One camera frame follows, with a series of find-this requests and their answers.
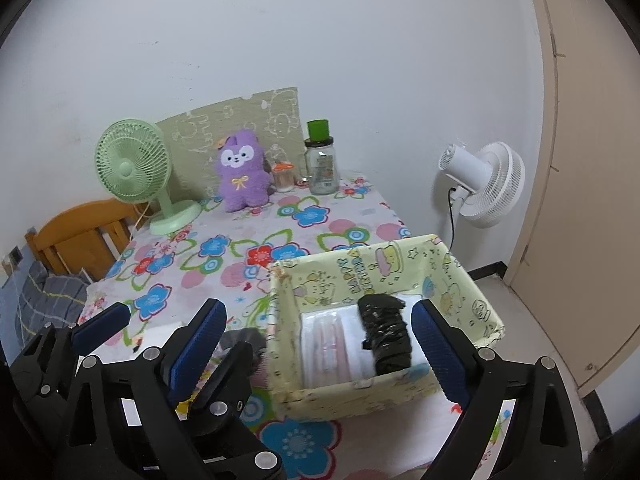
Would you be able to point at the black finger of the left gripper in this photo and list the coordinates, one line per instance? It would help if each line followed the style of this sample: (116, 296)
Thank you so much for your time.
(217, 408)
(46, 367)

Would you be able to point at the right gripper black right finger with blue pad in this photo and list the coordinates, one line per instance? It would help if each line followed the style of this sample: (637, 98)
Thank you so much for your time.
(542, 439)

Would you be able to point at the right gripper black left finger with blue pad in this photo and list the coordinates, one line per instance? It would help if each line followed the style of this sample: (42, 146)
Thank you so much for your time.
(149, 406)

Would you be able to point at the black plastic bag roll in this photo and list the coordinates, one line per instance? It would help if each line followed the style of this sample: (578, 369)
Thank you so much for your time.
(385, 332)

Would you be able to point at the grey sock bundle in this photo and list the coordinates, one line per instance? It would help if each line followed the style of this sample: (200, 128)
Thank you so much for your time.
(248, 343)

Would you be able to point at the grey plaid pillow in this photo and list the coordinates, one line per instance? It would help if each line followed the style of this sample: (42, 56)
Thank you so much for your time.
(48, 298)

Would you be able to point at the wooden chair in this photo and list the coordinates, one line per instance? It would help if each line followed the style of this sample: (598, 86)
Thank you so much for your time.
(89, 237)

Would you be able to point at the floral tablecloth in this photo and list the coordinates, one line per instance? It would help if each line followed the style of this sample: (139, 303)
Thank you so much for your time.
(165, 279)

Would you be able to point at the yellow cartoon storage box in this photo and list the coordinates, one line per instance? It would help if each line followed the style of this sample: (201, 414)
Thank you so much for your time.
(419, 266)

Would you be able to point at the purple plush toy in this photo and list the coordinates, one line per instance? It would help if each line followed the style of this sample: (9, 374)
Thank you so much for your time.
(241, 168)

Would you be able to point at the green desk fan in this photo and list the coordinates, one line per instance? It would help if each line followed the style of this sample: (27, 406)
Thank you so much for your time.
(133, 163)

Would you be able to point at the toothpick jar orange lid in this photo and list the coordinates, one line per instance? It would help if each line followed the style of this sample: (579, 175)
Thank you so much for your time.
(283, 174)

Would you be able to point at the green cartoon paper board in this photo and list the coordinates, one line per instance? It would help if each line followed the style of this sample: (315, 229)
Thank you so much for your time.
(193, 137)

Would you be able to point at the glass mason jar mug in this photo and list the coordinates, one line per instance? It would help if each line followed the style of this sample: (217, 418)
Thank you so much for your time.
(319, 167)

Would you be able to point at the white standing fan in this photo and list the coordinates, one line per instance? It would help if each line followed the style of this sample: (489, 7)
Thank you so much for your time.
(489, 182)

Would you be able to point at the green cup on jar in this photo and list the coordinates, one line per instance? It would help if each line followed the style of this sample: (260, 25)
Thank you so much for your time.
(318, 130)

